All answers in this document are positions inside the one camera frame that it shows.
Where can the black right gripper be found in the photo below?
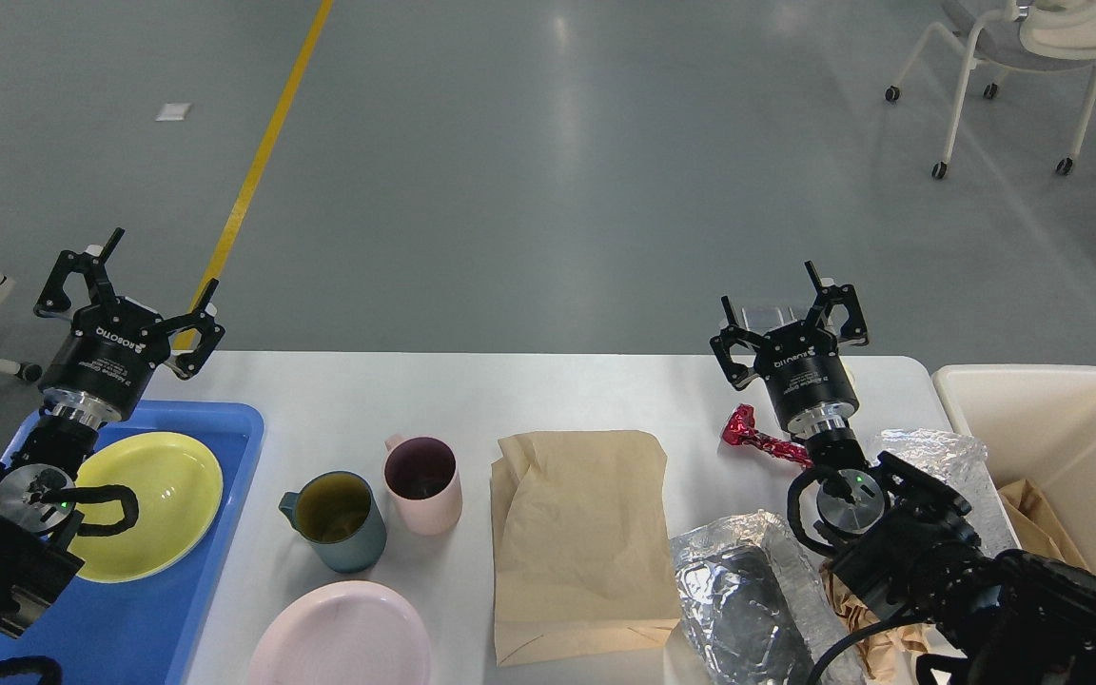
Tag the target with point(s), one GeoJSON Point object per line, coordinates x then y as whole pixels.
{"type": "Point", "coordinates": [803, 372]}

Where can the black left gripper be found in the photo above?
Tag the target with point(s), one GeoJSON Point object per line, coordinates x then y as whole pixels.
{"type": "Point", "coordinates": [108, 362]}

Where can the teal mug yellow inside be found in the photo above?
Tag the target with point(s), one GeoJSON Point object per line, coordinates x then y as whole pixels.
{"type": "Point", "coordinates": [338, 515]}

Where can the pink mug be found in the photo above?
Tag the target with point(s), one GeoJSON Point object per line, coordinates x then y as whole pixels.
{"type": "Point", "coordinates": [422, 476]}

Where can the pink plate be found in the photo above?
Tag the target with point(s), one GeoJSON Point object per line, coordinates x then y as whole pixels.
{"type": "Point", "coordinates": [347, 632]}

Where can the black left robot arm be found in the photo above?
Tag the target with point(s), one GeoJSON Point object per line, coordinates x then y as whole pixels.
{"type": "Point", "coordinates": [42, 511]}

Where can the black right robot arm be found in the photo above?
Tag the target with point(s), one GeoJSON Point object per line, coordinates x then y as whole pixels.
{"type": "Point", "coordinates": [899, 538]}

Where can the floor socket plates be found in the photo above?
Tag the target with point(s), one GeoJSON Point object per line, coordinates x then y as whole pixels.
{"type": "Point", "coordinates": [763, 319]}

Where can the red foil wrapper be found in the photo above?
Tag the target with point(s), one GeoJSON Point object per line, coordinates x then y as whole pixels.
{"type": "Point", "coordinates": [741, 430]}

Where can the yellow plate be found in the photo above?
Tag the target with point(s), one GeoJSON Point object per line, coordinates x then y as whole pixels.
{"type": "Point", "coordinates": [179, 485]}

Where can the crumpled foil sheet right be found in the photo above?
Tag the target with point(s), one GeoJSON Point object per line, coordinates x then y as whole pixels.
{"type": "Point", "coordinates": [960, 461]}

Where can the white floor label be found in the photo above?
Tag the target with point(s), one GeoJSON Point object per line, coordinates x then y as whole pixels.
{"type": "Point", "coordinates": [173, 112]}

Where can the brown paper bag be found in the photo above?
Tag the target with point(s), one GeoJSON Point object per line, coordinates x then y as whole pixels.
{"type": "Point", "coordinates": [581, 561]}

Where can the blue plastic tray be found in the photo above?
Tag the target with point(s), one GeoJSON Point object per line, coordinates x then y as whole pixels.
{"type": "Point", "coordinates": [135, 611]}

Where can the brown paper in bin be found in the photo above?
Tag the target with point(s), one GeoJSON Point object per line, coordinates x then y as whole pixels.
{"type": "Point", "coordinates": [1037, 526]}

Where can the beige waste bin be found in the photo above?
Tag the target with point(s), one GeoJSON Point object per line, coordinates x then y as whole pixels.
{"type": "Point", "coordinates": [1038, 423]}

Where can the crumpled brown paper ball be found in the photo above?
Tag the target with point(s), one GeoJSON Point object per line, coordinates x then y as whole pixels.
{"type": "Point", "coordinates": [882, 655]}

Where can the white chair on wheels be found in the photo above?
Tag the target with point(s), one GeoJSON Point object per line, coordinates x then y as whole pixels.
{"type": "Point", "coordinates": [1013, 36]}

